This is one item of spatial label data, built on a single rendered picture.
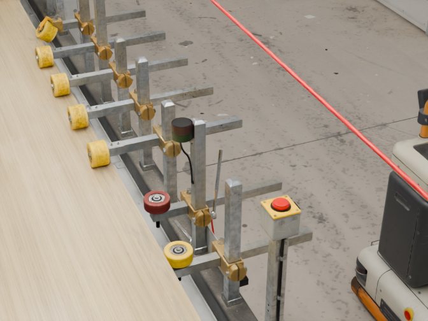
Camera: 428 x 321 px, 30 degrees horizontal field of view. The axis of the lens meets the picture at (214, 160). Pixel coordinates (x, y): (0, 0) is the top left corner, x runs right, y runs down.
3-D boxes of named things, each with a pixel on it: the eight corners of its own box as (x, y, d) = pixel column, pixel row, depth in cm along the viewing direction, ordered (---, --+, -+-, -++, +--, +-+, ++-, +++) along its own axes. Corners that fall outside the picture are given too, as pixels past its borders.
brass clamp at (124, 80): (123, 71, 304) (122, 59, 301) (134, 86, 294) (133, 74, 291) (107, 74, 302) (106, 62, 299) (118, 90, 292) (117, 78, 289)
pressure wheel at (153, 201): (165, 216, 249) (164, 186, 243) (174, 230, 243) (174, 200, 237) (141, 222, 247) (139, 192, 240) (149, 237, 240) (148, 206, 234)
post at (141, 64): (150, 172, 293) (144, 54, 267) (153, 178, 291) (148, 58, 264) (141, 175, 292) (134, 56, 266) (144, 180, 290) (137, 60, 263)
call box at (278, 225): (285, 220, 191) (287, 193, 187) (299, 237, 186) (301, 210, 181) (259, 227, 189) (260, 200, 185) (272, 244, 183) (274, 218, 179)
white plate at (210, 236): (195, 228, 259) (194, 204, 254) (227, 278, 239) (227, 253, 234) (193, 228, 259) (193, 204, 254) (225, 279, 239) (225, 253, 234)
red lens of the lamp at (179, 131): (188, 122, 228) (188, 115, 227) (195, 132, 223) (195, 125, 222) (168, 126, 226) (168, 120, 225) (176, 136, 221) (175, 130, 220)
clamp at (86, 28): (88, 21, 343) (86, 11, 340) (96, 34, 332) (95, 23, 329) (73, 24, 341) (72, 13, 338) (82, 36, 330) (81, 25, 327)
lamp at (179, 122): (189, 178, 238) (188, 115, 226) (196, 188, 234) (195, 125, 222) (171, 182, 236) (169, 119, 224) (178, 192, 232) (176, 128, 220)
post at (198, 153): (202, 246, 253) (200, 114, 227) (206, 252, 250) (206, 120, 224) (192, 248, 252) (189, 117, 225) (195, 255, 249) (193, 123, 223)
